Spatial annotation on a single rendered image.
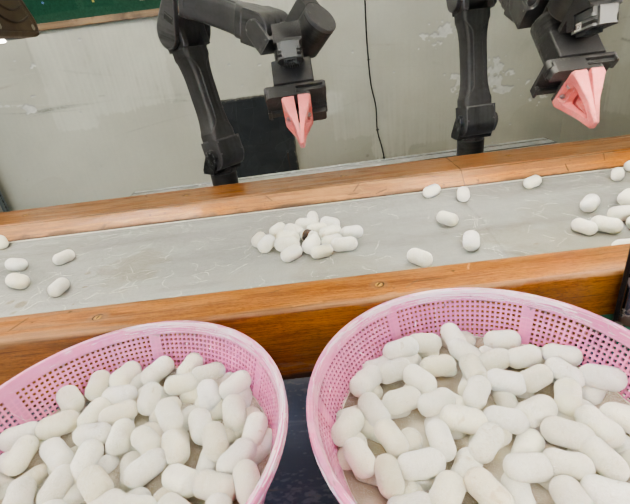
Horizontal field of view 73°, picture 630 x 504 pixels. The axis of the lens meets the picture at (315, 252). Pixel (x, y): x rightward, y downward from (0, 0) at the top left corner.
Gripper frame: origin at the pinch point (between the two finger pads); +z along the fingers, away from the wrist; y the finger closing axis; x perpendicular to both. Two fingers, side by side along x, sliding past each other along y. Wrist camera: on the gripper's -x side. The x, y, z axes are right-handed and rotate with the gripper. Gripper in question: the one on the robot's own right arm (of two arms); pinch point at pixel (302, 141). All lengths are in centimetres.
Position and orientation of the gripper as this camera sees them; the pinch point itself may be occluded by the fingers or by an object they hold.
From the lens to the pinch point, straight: 70.7
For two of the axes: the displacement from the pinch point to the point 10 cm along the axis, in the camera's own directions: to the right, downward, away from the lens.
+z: 1.2, 9.1, -4.0
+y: 9.9, -1.4, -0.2
